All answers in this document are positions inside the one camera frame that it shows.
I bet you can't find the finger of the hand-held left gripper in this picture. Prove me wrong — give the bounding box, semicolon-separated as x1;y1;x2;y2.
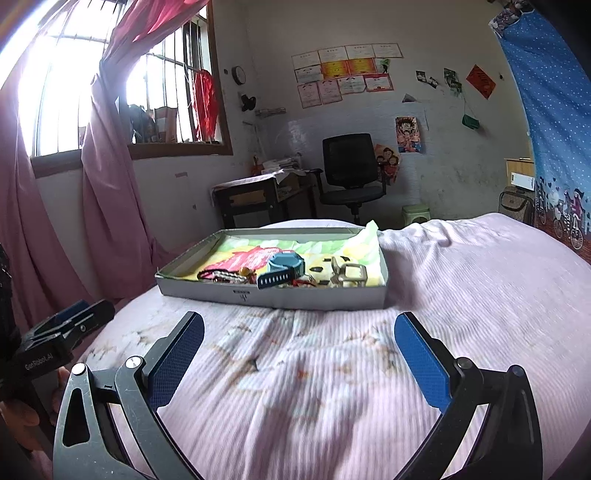
50;299;92;322
23;300;116;344

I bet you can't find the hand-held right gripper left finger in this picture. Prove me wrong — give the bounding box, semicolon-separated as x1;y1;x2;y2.
53;311;205;480

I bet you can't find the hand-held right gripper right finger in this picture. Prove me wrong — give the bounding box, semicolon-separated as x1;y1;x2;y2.
394;312;544;480

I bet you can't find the grey shallow cardboard box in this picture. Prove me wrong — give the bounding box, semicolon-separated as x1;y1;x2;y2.
154;223;391;311

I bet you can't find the blue wristwatch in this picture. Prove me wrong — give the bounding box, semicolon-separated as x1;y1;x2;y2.
257;249;306;291

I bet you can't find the person's left hand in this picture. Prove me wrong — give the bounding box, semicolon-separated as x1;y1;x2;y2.
0;367;70;462

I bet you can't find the pink curtain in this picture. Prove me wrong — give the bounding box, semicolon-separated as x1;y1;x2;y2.
0;46;108;326
81;0;214;308

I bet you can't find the pink bedsheet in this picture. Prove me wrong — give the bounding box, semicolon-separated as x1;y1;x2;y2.
76;212;591;480

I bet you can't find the silver square buckle accessory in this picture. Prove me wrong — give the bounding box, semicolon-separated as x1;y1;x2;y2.
329;256;369;288

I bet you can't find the green plastic stool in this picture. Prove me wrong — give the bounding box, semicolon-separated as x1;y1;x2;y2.
401;204;433;227

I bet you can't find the dark wooden desk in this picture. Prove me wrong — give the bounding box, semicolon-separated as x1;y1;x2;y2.
212;168;320;230

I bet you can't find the patterned brown bag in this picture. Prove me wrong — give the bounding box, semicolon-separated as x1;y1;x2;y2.
498;185;537;227

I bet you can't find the brown paper bag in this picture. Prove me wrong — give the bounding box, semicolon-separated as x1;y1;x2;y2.
154;106;179;144

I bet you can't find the barred window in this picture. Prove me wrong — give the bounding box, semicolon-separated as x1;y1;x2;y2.
28;0;234;179

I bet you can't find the black office chair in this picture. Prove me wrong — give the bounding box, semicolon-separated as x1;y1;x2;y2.
309;133;389;225

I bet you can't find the stack of papers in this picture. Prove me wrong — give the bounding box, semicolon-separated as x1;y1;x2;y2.
252;157;308;176

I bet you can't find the wooden cabinet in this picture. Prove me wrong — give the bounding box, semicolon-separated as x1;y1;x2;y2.
503;158;537;190

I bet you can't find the red hanging decoration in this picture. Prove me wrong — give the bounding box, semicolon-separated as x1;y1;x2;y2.
192;69;219;142

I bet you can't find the blue printed curtain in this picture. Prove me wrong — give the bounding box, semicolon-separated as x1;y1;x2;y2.
488;0;591;267

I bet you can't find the red square paper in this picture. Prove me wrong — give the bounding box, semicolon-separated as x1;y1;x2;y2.
465;65;496;100

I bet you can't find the cartoon family wall poster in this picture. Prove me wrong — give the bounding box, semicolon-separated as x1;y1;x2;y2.
373;144;402;186

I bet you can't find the cartoon boy wall poster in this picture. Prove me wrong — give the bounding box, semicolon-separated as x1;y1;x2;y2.
394;116;424;155

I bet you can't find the group of wall certificates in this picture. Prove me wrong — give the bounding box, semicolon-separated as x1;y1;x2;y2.
292;43;404;110

